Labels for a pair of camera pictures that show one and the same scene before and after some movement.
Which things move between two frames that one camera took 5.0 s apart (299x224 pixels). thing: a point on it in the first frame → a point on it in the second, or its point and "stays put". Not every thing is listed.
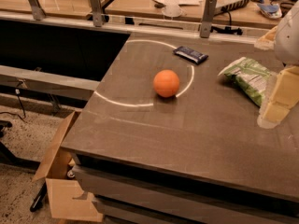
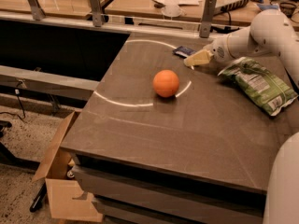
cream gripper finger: (284, 95) → (227, 48)
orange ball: (165, 83) stays put
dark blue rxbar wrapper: (190, 54) stays put
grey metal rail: (48, 83) stays put
